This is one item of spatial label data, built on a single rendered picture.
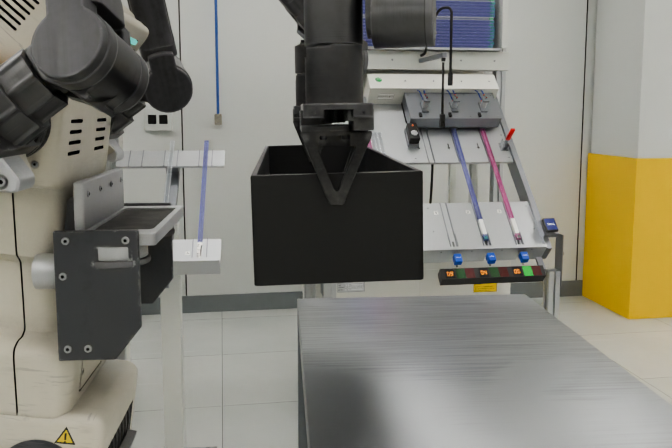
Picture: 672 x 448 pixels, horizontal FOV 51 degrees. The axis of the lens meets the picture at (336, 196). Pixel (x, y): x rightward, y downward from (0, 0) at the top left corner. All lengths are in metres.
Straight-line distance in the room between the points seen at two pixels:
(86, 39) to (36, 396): 0.47
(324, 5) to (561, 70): 3.91
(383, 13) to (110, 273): 0.46
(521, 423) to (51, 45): 0.65
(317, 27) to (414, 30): 0.09
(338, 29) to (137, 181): 3.48
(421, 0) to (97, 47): 0.31
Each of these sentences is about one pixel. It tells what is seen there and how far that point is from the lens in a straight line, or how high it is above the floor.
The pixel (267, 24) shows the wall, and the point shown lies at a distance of 4.11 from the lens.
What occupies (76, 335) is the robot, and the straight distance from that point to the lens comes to 0.93.
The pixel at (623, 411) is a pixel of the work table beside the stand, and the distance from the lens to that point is 0.96.
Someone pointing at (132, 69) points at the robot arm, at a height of 1.20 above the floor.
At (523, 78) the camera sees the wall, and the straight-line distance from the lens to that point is 4.45.
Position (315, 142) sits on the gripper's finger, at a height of 1.13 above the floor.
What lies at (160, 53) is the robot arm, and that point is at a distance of 1.16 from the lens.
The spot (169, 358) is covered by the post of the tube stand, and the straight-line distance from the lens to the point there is 2.35.
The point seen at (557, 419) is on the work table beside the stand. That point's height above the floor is 0.80.
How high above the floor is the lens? 1.16
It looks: 7 degrees down
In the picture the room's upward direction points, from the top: straight up
